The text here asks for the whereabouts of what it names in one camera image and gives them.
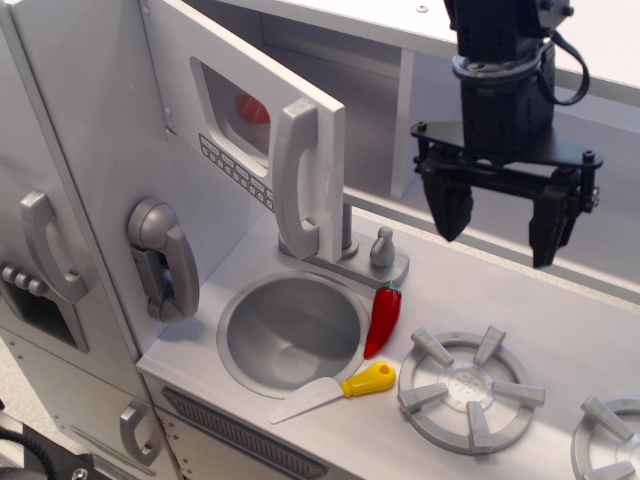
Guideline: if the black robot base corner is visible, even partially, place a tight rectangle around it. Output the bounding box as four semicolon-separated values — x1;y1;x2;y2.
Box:
1;403;106;479

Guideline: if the red toy chili pepper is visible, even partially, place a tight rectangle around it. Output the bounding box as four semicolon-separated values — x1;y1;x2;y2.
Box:
364;281;402;359

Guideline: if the grey ice dispenser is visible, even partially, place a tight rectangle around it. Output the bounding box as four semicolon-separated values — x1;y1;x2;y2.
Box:
1;260;89;353

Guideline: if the yellow handled toy knife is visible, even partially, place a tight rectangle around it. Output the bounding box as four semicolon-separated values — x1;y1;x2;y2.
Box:
268;361;396;425

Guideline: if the silver lower fridge handle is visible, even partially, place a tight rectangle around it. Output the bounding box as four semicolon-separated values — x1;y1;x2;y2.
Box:
119;400;161;467

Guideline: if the grey oven vent panel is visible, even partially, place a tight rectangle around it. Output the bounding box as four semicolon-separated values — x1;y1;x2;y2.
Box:
162;387;327;479

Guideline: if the silver upper fridge handle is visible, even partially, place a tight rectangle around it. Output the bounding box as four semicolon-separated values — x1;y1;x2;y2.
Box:
20;190;87;304

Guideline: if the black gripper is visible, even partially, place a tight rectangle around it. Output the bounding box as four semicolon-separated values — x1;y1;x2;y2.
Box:
411;54;602;268

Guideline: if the silver round sink basin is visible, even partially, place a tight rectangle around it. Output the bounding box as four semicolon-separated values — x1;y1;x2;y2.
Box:
216;272;370;399

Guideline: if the orange salmon sushi toy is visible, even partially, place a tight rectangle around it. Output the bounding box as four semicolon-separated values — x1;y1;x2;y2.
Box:
235;93;271;125

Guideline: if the white toy microwave door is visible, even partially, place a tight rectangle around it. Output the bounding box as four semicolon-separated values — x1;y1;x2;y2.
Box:
144;1;345;261

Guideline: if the silver fridge handle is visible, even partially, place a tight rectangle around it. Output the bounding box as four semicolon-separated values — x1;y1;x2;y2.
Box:
20;190;87;304
119;400;161;467

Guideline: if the silver stove burner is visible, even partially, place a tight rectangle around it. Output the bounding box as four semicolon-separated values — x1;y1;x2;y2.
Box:
571;396;639;479
397;325;546;455

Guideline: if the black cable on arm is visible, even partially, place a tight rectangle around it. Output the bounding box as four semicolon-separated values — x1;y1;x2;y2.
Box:
537;29;592;107

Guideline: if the silver toy wall phone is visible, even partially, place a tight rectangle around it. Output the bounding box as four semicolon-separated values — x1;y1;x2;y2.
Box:
127;197;200;323

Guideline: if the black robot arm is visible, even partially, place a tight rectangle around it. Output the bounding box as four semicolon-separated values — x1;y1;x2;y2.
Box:
411;1;603;268

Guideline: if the silver toy faucet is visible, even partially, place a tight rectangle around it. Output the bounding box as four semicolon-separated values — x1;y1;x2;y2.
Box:
274;204;410;288

